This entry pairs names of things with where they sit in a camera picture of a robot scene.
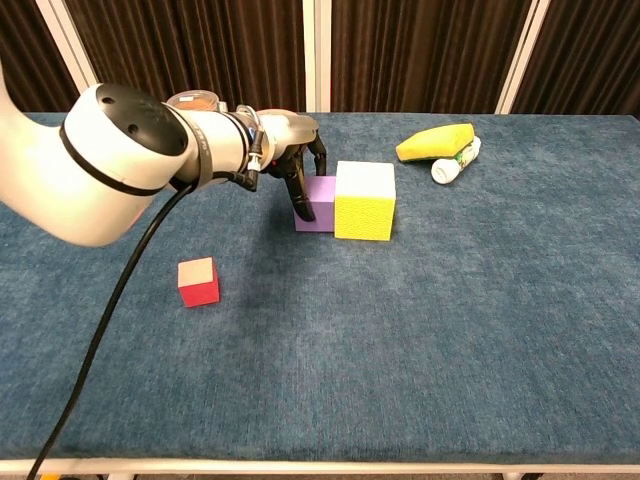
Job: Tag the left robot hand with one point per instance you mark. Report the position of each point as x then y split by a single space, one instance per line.
290 130

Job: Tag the white metal frame post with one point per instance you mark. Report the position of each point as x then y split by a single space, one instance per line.
67 40
318 55
520 55

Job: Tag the purple cube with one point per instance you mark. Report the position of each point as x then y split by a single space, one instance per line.
322 205

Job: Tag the dark brown pleated curtain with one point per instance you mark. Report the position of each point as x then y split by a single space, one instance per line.
585 55
425 55
200 45
25 60

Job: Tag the yellow sponge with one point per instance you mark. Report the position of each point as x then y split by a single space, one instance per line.
435 142

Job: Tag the yellow white block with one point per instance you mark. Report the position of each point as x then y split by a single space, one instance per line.
364 210

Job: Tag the blue table mat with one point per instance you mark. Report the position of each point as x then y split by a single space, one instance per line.
375 340

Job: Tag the small red-orange cube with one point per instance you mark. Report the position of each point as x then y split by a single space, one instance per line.
199 287

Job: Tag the small white bottle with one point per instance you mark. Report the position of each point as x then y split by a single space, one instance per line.
447 170

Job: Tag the clear jar brown contents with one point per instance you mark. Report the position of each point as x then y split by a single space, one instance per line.
192 101

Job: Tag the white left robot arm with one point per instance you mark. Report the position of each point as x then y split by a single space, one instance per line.
100 165

